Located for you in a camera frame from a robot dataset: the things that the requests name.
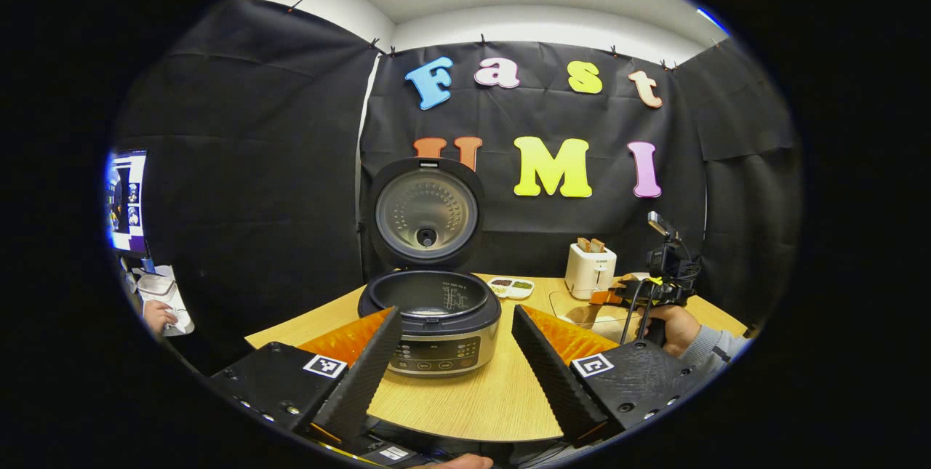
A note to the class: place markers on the white divided spice dish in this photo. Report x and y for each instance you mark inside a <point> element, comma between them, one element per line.
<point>510,287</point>

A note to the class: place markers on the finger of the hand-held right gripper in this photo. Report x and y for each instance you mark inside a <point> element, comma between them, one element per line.
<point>604,298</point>

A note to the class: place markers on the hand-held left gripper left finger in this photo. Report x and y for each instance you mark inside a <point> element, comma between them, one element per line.
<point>364,374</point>

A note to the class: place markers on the white toaster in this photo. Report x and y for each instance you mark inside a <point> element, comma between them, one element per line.
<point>588,276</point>

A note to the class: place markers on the computer monitor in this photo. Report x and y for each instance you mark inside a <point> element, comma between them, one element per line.
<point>127,200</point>

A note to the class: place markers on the white rice box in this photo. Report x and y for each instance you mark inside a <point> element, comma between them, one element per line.
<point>604,322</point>

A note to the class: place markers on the small ceiling light panel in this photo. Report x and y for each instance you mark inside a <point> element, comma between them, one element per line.
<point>713,20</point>

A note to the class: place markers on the white papers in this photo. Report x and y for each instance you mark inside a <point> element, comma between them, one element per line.
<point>156,286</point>

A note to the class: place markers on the silver black rice cooker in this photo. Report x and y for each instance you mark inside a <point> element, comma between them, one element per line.
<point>425,214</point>

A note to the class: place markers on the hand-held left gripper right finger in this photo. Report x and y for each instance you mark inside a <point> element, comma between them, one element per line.
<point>549,374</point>

